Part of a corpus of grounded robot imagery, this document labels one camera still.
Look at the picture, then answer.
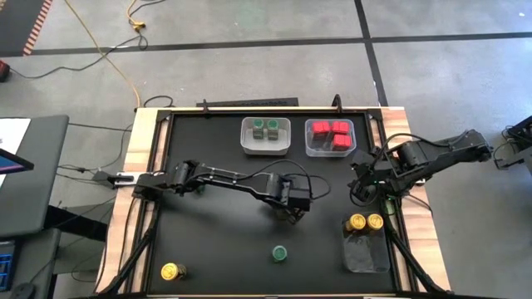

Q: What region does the red-lid spice tin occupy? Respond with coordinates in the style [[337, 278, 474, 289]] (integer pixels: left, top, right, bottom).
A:
[[312, 120, 333, 140], [331, 134, 353, 152], [331, 120, 351, 136]]

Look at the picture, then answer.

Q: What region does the clear bin top middle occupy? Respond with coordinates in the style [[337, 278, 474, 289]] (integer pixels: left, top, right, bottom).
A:
[[239, 116, 293, 157]]

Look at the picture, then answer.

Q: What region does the clear plastic bin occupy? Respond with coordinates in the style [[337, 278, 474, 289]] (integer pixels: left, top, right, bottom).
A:
[[304, 118, 357, 159], [340, 212, 392, 274]]

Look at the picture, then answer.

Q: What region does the black power strip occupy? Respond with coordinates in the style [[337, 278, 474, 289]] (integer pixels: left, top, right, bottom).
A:
[[196, 97, 300, 108]]

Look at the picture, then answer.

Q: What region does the black desk base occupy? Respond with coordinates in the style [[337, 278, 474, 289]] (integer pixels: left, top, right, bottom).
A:
[[44, 203, 110, 243]]

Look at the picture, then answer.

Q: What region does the gray side desk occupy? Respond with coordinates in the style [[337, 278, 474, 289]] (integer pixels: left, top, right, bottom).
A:
[[0, 115, 71, 240]]

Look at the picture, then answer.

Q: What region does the gray cabinet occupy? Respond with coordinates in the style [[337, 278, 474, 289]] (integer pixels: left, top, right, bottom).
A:
[[0, 227, 62, 299]]

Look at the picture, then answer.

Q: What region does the tablet with lit screen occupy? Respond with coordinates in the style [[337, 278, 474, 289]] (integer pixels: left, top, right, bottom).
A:
[[0, 147, 35, 175]]

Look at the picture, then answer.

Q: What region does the white paper sheet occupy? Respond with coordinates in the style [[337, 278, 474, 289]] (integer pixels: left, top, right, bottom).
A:
[[0, 117, 32, 188]]

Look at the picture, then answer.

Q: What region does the black mat orange striped edge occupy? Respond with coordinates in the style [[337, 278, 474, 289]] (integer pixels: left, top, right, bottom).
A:
[[0, 0, 54, 57]]

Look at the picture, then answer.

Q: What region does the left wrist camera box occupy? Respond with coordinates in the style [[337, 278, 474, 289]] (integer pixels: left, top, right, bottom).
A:
[[288, 187, 313, 212]]

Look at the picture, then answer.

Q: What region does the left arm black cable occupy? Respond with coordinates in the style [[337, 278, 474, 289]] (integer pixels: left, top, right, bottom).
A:
[[232, 159, 333, 201]]

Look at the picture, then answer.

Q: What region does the black equipment with cables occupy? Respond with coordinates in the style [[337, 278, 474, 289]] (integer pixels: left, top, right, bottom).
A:
[[492, 115, 532, 175]]

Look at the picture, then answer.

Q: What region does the black cable loop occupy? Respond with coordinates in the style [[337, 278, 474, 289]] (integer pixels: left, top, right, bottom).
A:
[[143, 95, 175, 109]]

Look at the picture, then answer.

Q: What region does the black silver side bracket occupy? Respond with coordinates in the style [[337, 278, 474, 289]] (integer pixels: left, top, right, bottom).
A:
[[93, 170, 134, 189]]

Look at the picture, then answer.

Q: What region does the yellow plug cable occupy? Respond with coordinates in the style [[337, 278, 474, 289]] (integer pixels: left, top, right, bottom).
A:
[[126, 0, 147, 31]]

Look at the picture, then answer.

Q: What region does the long yellow floor cable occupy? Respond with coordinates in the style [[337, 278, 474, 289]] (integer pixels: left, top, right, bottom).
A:
[[62, 0, 145, 110]]

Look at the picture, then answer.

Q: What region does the black floor cable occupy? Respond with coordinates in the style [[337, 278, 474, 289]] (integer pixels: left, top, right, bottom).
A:
[[7, 35, 150, 81]]

